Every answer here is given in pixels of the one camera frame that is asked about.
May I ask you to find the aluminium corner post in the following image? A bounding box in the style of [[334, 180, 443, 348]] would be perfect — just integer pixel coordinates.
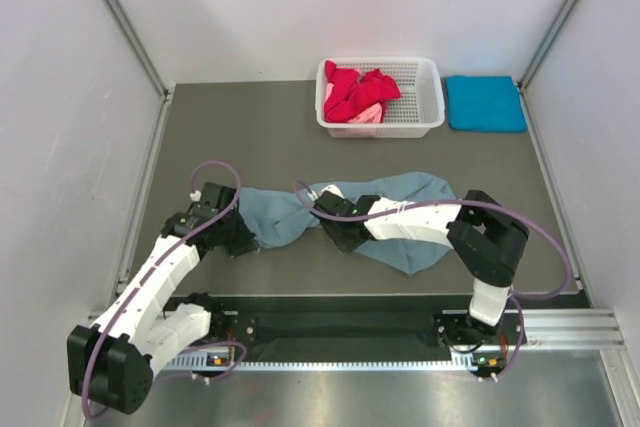
[[102, 0, 169, 98], [517, 0, 582, 92]]

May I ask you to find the aluminium front frame rail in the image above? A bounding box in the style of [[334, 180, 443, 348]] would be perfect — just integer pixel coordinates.
[[79, 309, 626, 352]]

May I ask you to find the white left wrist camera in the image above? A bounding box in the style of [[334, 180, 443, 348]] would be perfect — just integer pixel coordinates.
[[189, 190, 201, 202]]

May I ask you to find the white plastic laundry basket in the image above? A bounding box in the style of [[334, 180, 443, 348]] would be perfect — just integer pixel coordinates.
[[315, 57, 445, 138]]

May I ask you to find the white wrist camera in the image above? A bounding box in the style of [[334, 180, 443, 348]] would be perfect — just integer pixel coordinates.
[[189, 190, 201, 202], [321, 184, 344, 198]]

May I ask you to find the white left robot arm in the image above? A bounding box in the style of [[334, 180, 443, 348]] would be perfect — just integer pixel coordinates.
[[66, 183, 257, 414]]

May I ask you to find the left aluminium corner post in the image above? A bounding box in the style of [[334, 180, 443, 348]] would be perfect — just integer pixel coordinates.
[[102, 0, 169, 98]]

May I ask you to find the red t-shirt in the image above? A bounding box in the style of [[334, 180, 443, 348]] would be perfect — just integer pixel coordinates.
[[322, 60, 402, 124]]

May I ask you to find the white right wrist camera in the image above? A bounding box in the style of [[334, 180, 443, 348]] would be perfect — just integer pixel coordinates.
[[321, 184, 344, 198]]

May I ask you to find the pink t-shirt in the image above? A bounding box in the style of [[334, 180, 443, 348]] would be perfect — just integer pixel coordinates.
[[324, 82, 382, 123]]

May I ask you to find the grey slotted cable duct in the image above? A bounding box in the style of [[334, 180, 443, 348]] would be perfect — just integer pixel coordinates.
[[163, 351, 499, 373]]

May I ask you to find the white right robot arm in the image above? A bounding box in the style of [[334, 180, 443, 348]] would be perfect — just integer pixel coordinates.
[[313, 186, 529, 345]]

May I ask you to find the right aluminium corner post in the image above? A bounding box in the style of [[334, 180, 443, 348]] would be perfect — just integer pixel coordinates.
[[517, 0, 582, 92]]

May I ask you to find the folded turquoise t-shirt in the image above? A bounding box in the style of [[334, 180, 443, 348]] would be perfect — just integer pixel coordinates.
[[445, 75, 527, 133]]

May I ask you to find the grey-blue t-shirt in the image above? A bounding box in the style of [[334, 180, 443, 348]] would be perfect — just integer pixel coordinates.
[[239, 172, 460, 275]]

